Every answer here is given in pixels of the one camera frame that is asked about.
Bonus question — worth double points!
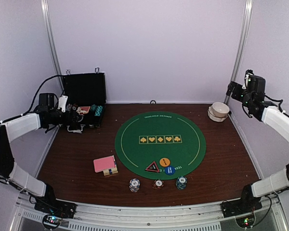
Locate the blue round button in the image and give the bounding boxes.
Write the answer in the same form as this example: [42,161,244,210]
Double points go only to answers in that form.
[164,166,176,175]

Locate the black poker case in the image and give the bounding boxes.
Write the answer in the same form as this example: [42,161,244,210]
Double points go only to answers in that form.
[63,71,106,128]

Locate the clear card box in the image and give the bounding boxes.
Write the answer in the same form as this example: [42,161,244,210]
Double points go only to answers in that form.
[103,155,118,176]

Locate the white bowl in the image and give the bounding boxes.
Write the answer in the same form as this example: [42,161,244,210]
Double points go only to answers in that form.
[211,102,230,118]

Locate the green blue chip stack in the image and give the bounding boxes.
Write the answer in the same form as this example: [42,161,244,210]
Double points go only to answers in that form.
[175,176,187,190]

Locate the orange round button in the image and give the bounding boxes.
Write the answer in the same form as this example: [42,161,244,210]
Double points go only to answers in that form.
[159,157,171,167]

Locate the brown chip stack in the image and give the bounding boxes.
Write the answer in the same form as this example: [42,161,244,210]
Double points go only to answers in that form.
[152,180,164,190]

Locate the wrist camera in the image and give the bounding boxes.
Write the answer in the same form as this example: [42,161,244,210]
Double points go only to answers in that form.
[244,69,266,102]
[38,93,58,111]

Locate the teal chip row in case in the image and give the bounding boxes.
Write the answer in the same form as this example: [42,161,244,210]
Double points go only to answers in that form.
[94,105,104,117]

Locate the white saucer dish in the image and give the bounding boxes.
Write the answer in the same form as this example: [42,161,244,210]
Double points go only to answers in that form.
[208,106,229,123]

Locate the green blue chips in case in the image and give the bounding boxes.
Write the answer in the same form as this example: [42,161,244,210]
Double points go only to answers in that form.
[91,104,97,111]

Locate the pink playing card deck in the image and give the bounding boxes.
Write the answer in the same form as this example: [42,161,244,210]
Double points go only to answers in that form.
[93,155,117,173]

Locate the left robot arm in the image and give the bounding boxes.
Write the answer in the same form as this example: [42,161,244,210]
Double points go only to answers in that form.
[11,129,91,203]

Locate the triangular black red button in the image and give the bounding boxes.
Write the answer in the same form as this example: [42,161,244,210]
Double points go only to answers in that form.
[145,161,160,173]

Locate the round green poker mat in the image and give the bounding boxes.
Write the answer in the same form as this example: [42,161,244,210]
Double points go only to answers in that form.
[115,111,206,180]

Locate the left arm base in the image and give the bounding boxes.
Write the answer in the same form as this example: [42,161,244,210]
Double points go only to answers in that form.
[34,201,77,218]

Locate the red card deck in case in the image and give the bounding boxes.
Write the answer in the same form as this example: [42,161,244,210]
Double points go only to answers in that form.
[76,106,91,115]

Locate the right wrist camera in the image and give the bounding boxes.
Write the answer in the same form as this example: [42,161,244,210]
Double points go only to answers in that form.
[244,69,266,102]

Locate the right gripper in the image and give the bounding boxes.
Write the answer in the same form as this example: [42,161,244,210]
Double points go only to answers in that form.
[226,81,253,107]

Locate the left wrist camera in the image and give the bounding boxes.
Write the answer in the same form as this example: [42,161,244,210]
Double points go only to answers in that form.
[38,93,58,111]

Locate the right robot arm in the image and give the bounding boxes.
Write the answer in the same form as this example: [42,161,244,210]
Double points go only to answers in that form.
[226,69,289,213]

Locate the blue white chip stack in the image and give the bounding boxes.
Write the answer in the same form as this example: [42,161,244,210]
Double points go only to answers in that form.
[129,178,140,193]

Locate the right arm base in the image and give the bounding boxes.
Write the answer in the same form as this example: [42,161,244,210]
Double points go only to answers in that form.
[220,199,262,218]

